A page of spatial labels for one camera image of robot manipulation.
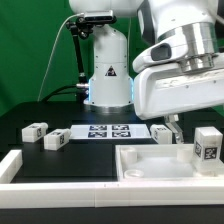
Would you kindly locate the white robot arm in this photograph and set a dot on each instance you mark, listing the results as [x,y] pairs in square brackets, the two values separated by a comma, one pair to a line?
[139,25]

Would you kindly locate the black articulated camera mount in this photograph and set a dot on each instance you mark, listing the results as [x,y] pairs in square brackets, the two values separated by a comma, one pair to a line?
[79,46]

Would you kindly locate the white AprilTag base sheet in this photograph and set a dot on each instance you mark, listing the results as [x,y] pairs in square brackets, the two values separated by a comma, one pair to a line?
[109,131]

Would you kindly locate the white U-shaped obstacle wall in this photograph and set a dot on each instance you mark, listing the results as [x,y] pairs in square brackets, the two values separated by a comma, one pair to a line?
[206,191]

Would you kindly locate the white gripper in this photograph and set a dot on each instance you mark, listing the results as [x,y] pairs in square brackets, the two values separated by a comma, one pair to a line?
[161,87]

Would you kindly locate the grey camera on mount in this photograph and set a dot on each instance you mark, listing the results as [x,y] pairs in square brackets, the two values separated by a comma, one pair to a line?
[106,16]

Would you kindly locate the white square tabletop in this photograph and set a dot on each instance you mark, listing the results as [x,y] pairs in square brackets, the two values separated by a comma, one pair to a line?
[159,162]

